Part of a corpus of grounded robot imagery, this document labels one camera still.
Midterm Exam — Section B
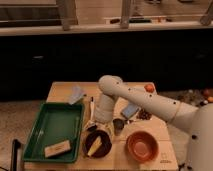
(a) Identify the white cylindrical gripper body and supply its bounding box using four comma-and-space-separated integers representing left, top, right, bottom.
94, 93, 117, 124

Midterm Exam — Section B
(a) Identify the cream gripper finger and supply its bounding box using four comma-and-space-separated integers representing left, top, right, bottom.
105, 122, 114, 137
85, 119, 97, 129

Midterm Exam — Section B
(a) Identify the yellow banana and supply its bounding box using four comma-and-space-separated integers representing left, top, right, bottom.
87, 136, 102, 157

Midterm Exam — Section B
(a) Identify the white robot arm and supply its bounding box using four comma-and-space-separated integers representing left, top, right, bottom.
94, 75, 213, 171

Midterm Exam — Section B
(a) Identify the dark purple bowl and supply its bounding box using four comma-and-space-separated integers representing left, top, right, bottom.
83, 130, 112, 158

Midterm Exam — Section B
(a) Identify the orange bowl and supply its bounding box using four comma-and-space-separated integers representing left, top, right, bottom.
126, 131, 159, 163

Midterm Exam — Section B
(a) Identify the dark metal cup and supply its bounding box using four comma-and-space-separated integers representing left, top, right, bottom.
113, 118, 125, 136

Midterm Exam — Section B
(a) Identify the blue sponge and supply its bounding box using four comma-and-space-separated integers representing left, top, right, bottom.
121, 103, 140, 119

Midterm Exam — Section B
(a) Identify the wooden table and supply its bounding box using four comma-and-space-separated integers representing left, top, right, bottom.
24, 82, 178, 171

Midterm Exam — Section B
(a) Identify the clear plastic bag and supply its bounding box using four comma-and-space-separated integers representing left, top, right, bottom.
68, 86, 84, 105

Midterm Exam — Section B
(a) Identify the brown pine cone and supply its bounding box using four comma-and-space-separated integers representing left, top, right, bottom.
137, 109, 152, 120

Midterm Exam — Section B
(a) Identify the green plastic tray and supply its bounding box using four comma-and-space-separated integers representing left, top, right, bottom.
22, 102, 84, 163

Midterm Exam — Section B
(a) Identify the orange ball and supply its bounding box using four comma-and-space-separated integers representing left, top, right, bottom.
144, 84, 155, 93

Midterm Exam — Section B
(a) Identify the wooden block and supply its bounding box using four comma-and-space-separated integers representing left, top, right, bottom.
44, 140, 71, 158

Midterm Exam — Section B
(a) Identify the black stand pole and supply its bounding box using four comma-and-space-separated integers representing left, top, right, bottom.
10, 139, 21, 171

